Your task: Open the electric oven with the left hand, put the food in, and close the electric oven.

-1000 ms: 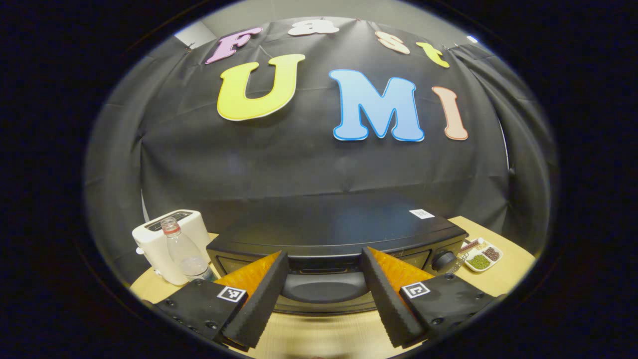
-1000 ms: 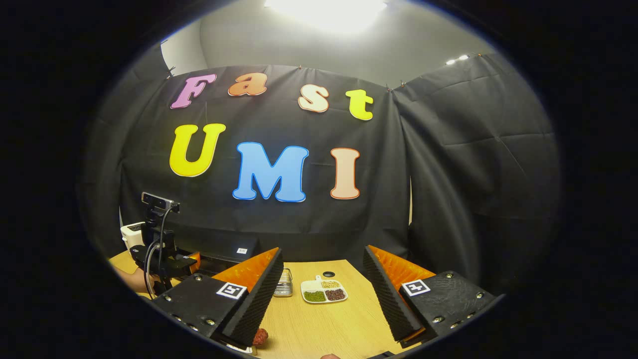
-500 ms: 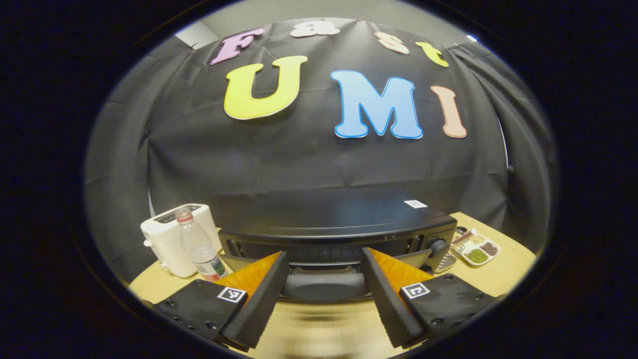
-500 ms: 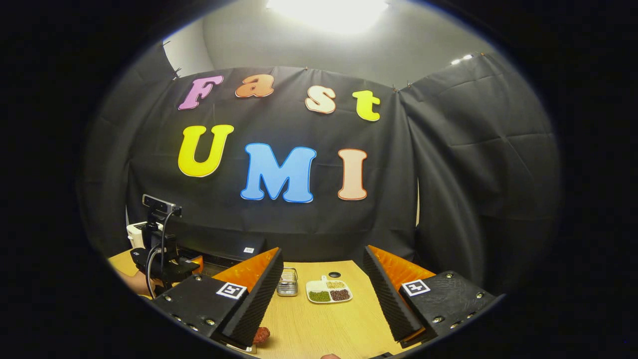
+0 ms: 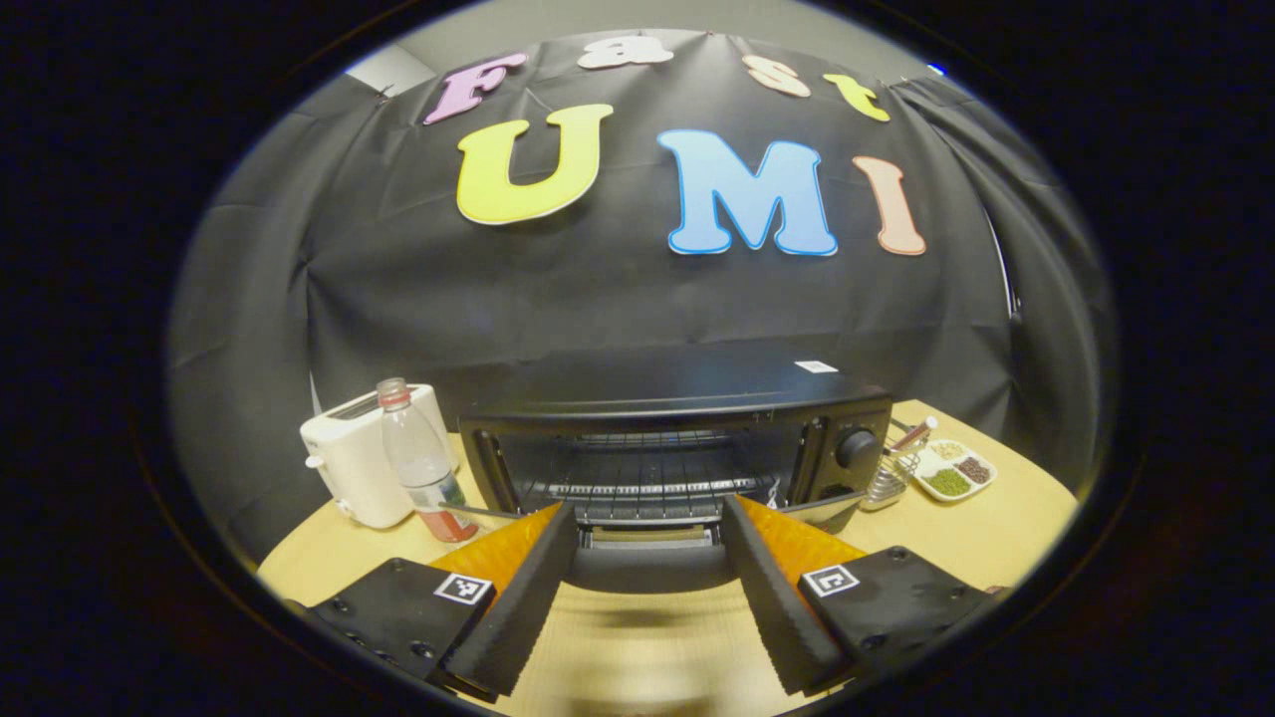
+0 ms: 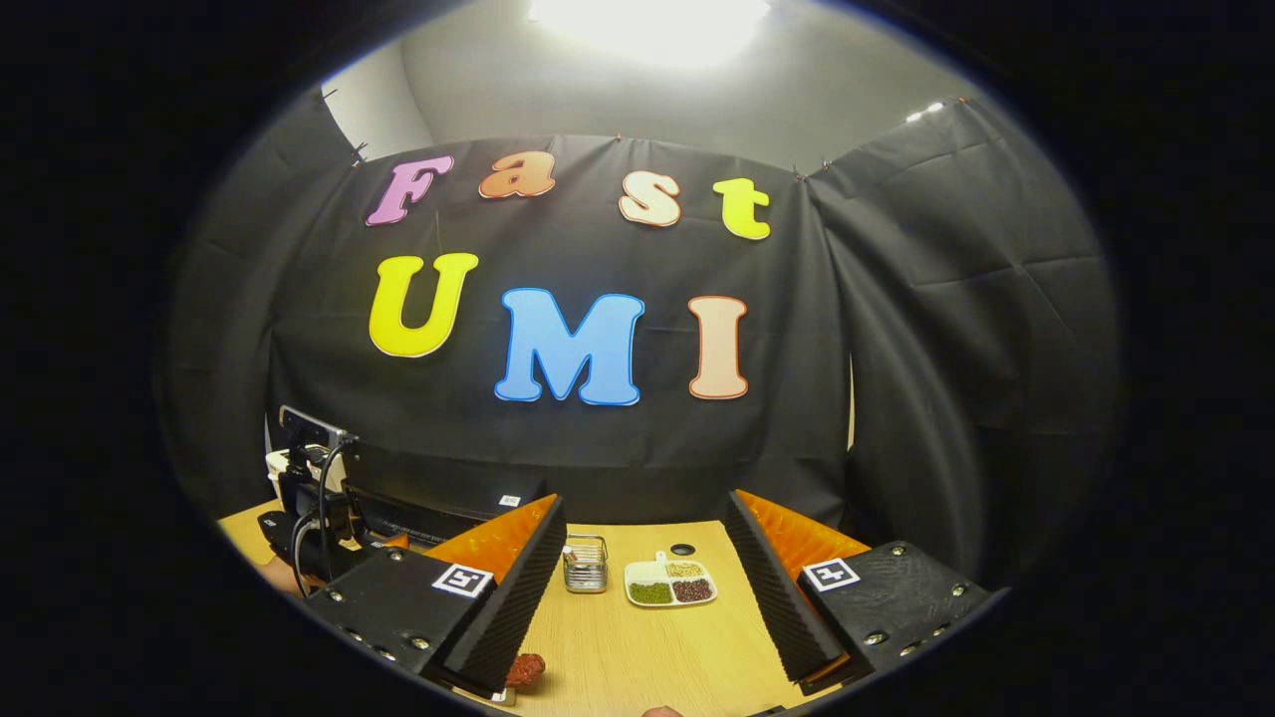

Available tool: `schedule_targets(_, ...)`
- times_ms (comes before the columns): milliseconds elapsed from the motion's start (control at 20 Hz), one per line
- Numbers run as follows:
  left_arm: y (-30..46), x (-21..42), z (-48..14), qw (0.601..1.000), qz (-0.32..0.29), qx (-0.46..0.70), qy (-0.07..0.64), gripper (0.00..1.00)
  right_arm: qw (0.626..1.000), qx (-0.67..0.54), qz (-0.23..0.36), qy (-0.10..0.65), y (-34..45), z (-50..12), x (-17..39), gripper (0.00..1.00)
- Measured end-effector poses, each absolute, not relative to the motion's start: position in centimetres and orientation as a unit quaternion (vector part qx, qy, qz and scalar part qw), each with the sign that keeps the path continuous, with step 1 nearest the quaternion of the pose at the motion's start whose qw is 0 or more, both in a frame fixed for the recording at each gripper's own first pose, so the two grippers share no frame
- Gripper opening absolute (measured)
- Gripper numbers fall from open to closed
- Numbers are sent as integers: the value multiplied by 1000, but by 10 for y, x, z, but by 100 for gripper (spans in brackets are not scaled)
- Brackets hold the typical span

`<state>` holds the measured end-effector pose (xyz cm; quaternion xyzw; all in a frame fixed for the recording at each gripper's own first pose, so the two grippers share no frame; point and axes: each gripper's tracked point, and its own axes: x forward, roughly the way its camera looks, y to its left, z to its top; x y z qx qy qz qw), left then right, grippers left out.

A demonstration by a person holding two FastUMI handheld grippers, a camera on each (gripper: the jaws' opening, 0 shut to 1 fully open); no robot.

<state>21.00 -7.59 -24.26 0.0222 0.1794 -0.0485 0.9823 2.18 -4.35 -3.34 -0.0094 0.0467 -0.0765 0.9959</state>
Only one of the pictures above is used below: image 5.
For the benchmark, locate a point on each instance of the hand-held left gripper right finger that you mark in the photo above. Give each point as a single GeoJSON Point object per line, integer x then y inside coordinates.
{"type": "Point", "coordinates": [787, 597]}

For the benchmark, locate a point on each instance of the white toaster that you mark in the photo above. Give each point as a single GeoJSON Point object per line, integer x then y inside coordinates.
{"type": "Point", "coordinates": [349, 468]}

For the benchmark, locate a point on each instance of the black electric oven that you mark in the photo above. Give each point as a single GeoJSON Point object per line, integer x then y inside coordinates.
{"type": "Point", "coordinates": [677, 383]}

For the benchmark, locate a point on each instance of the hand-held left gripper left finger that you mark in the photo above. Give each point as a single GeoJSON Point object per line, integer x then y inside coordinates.
{"type": "Point", "coordinates": [518, 607]}

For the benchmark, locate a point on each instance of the clear plastic bottle red label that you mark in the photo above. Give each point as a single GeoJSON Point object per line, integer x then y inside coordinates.
{"type": "Point", "coordinates": [418, 458]}

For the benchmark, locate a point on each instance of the black backdrop cloth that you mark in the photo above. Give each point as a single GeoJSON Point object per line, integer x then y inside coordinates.
{"type": "Point", "coordinates": [618, 289]}

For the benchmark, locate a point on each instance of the white divided bean plate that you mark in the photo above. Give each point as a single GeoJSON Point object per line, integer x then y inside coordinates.
{"type": "Point", "coordinates": [951, 478]}

